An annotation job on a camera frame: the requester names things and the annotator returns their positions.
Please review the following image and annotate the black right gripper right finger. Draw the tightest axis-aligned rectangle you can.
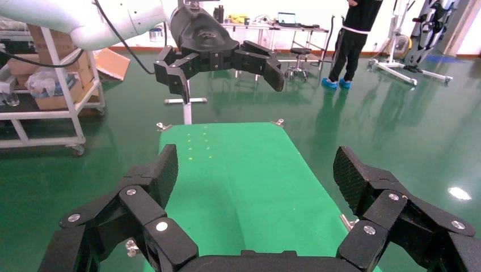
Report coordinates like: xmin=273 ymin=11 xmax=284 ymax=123
xmin=332 ymin=145 xmax=481 ymax=272

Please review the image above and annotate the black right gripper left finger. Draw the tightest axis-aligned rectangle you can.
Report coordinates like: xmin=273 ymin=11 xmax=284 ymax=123
xmin=37 ymin=143 xmax=199 ymax=272

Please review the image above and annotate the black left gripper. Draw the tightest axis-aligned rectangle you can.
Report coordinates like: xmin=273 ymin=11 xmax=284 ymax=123
xmin=153 ymin=5 xmax=285 ymax=105

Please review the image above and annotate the loose cardboard sheet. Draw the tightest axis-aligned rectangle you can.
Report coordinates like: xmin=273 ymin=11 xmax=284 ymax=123
xmin=94 ymin=48 xmax=131 ymax=82

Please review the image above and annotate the brown cardboard storage box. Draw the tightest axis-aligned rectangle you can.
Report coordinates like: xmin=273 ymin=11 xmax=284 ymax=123
xmin=7 ymin=52 xmax=95 ymax=90
xmin=27 ymin=24 xmax=82 ymax=65
xmin=33 ymin=76 xmax=86 ymax=111

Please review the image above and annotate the long white work table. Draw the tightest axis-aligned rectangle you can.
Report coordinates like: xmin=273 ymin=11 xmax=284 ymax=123
xmin=221 ymin=22 xmax=330 ymax=82

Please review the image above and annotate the black round stool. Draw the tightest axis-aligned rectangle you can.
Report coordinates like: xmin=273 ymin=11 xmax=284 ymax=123
xmin=284 ymin=48 xmax=313 ymax=82

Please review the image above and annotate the open laptop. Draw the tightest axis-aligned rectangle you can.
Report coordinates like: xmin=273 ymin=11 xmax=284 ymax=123
xmin=277 ymin=12 xmax=298 ymax=28

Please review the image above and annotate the white metal shelf cart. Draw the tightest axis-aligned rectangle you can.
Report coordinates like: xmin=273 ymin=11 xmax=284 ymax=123
xmin=0 ymin=25 xmax=107 ymax=156

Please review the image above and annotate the green tablecloth with yellow dots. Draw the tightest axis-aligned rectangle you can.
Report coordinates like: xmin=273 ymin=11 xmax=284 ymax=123
xmin=142 ymin=122 xmax=382 ymax=272

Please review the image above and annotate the person in black clothes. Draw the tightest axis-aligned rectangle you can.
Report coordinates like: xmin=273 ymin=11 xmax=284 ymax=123
xmin=322 ymin=0 xmax=384 ymax=90

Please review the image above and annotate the clear plastic bag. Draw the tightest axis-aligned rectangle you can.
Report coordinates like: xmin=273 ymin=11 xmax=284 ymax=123
xmin=25 ymin=67 xmax=78 ymax=99

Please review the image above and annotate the blue floor mat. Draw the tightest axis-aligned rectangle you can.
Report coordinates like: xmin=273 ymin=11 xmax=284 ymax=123
xmin=426 ymin=55 xmax=458 ymax=64

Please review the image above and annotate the grey equipment rig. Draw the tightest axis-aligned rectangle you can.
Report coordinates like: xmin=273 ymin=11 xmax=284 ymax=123
xmin=404 ymin=0 xmax=458 ymax=74

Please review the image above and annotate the white metal post stand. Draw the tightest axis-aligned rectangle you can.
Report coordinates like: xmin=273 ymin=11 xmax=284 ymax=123
xmin=164 ymin=79 xmax=208 ymax=125

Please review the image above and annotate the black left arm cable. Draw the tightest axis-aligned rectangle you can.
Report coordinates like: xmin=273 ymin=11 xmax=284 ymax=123
xmin=0 ymin=0 xmax=155 ymax=75

